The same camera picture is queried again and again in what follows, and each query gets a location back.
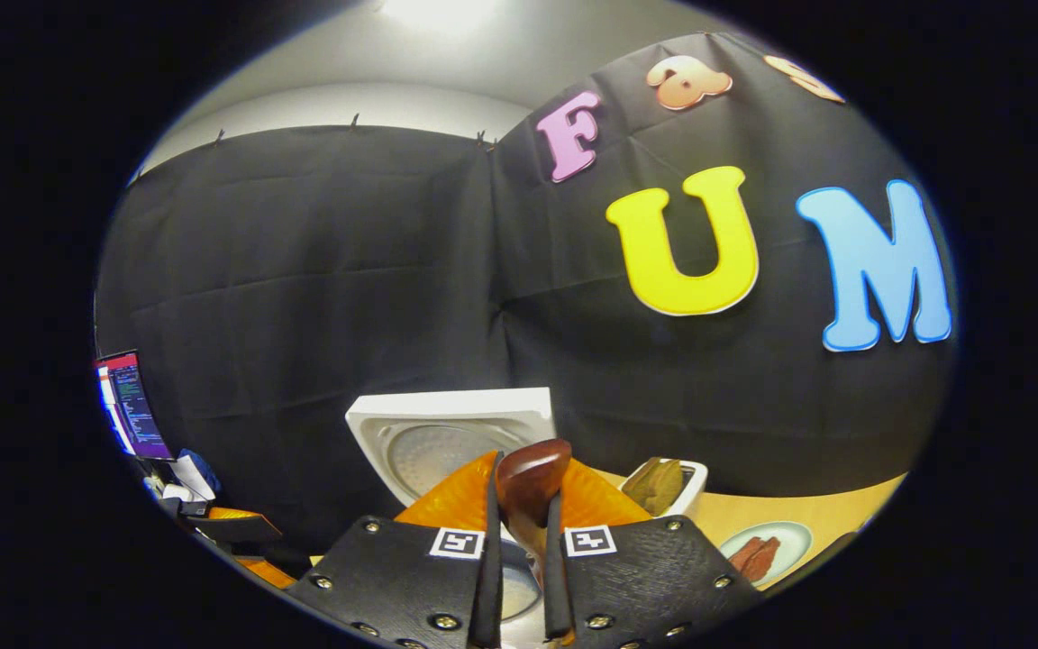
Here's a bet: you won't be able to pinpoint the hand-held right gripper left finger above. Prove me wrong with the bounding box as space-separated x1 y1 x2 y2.
285 451 506 649

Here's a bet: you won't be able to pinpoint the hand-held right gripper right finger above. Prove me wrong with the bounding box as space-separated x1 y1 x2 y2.
542 458 765 649

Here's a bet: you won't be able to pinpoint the brown wooden spoon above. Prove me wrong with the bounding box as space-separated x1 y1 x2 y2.
495 439 574 587

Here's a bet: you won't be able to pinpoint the white rice cooker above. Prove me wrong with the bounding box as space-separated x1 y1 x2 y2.
345 388 558 649

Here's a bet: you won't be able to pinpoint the blue cloth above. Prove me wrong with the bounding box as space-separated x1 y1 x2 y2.
178 448 223 495

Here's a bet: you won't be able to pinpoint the white papers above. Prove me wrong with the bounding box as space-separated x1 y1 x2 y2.
163 451 218 503

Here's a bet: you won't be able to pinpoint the brown bread slice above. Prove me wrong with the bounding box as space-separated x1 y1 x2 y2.
621 457 685 515

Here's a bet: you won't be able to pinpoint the computer monitor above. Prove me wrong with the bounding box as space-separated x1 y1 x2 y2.
94 350 174 462

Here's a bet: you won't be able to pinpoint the white toaster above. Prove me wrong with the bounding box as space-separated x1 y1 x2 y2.
618 458 709 519

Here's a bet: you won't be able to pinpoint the pale green plate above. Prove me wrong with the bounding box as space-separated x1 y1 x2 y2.
719 520 814 589

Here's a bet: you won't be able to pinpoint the black backdrop cloth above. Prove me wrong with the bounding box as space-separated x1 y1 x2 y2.
94 32 961 560

